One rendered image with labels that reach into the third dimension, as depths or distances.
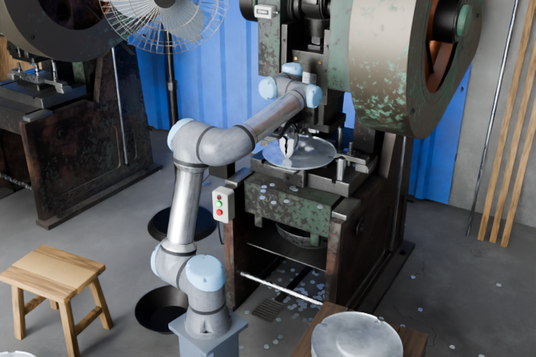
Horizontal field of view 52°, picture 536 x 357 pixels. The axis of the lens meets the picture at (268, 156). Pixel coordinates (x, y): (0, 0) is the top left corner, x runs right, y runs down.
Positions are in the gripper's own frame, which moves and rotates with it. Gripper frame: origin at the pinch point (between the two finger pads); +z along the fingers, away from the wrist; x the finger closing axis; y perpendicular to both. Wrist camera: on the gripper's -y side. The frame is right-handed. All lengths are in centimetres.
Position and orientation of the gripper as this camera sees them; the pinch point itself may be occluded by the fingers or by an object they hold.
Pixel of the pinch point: (286, 155)
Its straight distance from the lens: 211.1
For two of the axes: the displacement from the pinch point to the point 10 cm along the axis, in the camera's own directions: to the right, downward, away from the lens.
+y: 5.1, -3.6, 7.8
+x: -8.6, -2.4, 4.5
